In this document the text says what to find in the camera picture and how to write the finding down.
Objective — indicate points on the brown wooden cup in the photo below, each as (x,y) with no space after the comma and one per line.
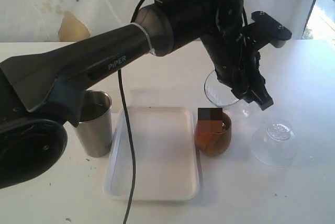
(213,131)

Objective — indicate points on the clear plastic dome lid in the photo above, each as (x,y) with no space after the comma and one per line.
(274,143)

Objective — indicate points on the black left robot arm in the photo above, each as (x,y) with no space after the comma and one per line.
(40,92)

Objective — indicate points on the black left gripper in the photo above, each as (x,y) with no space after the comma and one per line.
(237,67)

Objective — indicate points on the stainless steel cup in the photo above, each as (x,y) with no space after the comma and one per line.
(94,130)

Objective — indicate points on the white rectangular tray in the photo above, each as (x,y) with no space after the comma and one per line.
(166,160)

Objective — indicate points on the clear plastic shaker cup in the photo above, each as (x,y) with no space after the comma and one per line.
(222,97)

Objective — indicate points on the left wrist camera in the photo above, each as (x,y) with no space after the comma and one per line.
(265,29)

